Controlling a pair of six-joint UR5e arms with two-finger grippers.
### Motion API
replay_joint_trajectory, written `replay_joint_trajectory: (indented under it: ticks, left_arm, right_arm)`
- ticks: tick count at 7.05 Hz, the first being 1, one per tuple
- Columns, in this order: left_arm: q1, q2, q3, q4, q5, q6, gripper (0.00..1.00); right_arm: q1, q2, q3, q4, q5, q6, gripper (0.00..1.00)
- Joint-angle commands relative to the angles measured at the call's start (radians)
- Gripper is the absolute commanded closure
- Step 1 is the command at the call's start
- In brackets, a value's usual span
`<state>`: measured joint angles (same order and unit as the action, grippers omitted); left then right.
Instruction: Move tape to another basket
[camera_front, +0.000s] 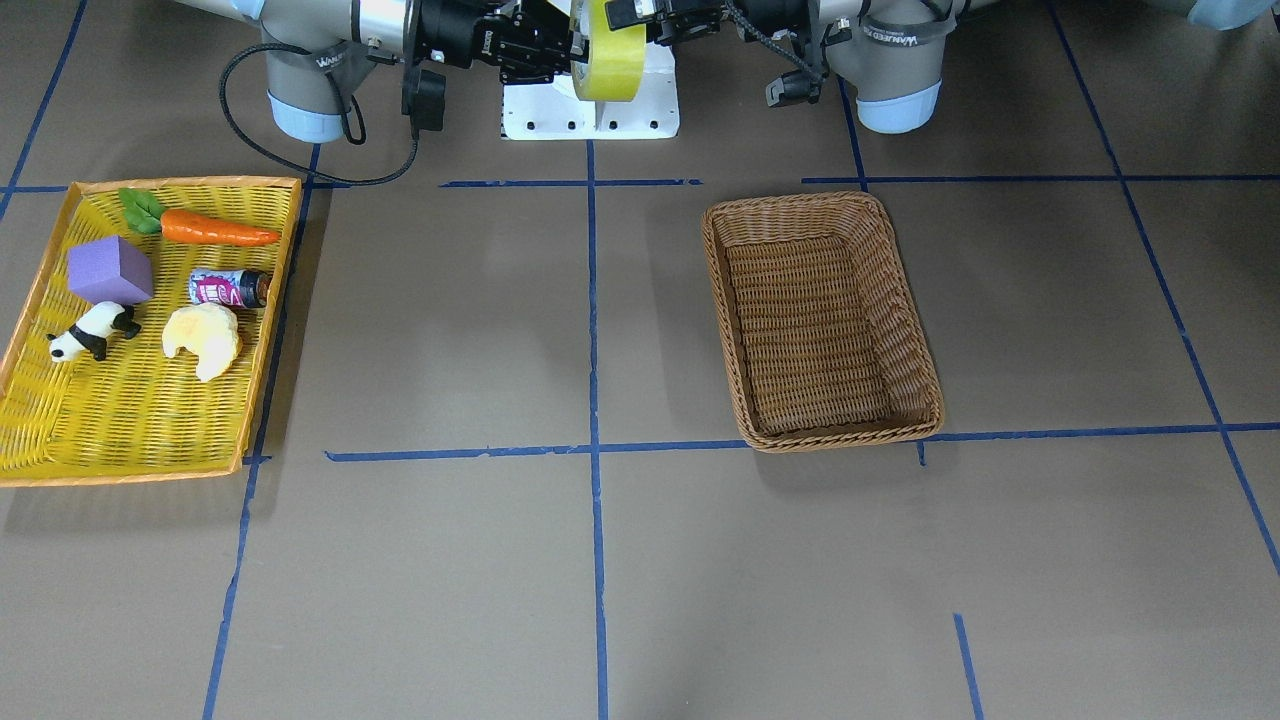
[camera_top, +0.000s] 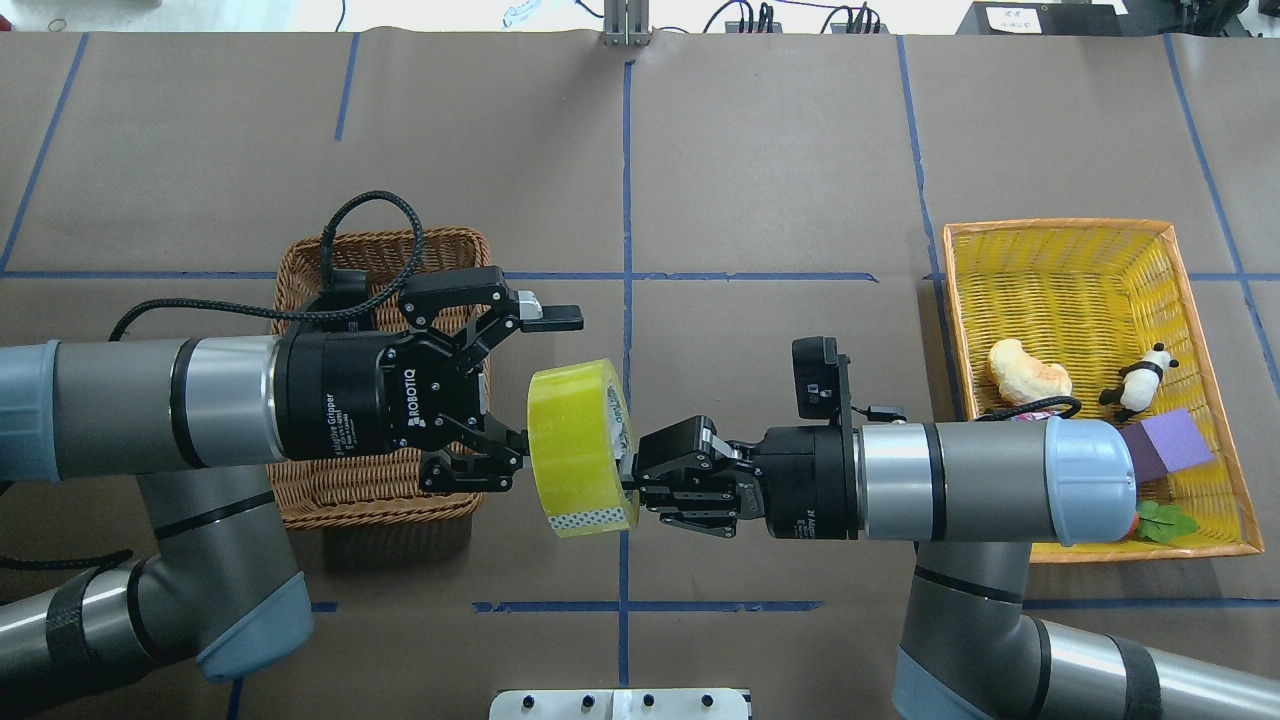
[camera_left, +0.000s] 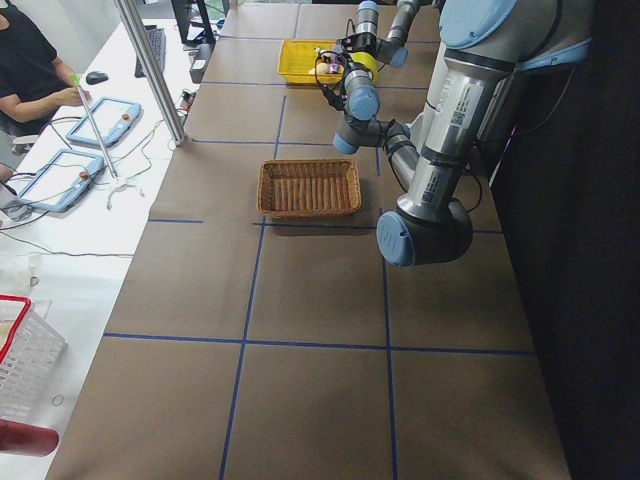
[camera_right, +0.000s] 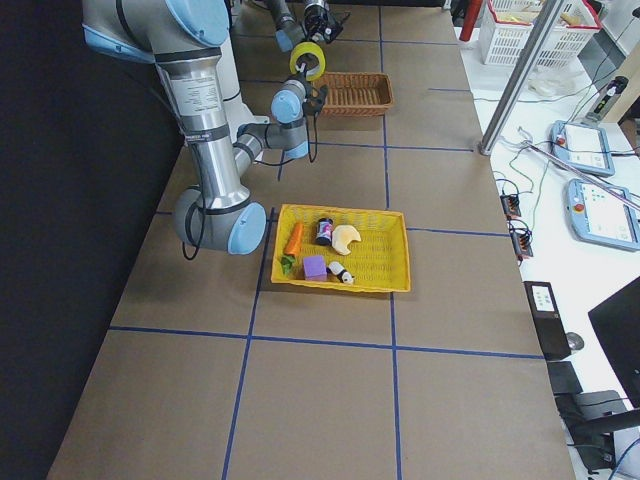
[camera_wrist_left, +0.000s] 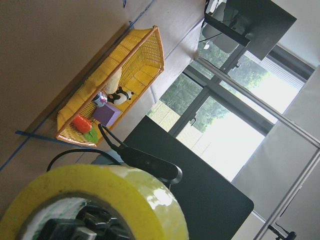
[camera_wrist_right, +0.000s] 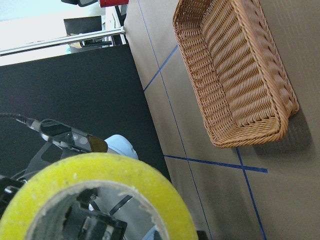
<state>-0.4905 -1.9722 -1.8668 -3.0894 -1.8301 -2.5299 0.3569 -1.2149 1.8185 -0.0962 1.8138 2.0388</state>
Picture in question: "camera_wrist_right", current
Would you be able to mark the aluminium frame post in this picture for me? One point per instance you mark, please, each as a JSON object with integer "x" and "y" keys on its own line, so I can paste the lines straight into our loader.
{"x": 62, "y": 41}

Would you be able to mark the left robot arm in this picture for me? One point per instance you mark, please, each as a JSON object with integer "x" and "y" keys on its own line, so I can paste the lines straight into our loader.
{"x": 107, "y": 200}

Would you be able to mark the brown wicker basket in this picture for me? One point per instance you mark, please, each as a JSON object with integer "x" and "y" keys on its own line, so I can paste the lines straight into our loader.
{"x": 240, "y": 83}

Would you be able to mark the yellow tape roll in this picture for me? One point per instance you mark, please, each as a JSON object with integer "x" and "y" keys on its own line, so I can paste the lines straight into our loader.
{"x": 38, "y": 209}

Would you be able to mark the red cylinder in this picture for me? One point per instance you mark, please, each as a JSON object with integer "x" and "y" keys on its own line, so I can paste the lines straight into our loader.
{"x": 112, "y": 3}

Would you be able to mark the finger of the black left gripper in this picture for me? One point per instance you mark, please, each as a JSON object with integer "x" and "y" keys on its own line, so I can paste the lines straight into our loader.
{"x": 8, "y": 189}
{"x": 81, "y": 223}

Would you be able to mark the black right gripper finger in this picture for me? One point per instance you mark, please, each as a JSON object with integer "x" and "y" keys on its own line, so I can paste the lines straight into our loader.
{"x": 202, "y": 235}

